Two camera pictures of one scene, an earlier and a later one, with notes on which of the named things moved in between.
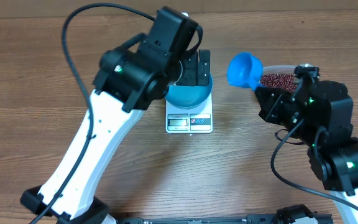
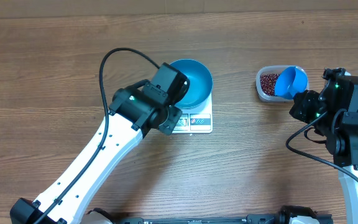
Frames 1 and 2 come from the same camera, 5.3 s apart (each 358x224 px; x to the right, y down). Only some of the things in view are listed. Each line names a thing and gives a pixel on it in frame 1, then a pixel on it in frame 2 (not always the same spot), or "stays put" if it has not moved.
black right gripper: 271,114 -> 302,105
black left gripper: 189,62 -> 174,115
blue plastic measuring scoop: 245,70 -> 291,80
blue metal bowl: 188,97 stays put
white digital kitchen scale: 194,121 stays put
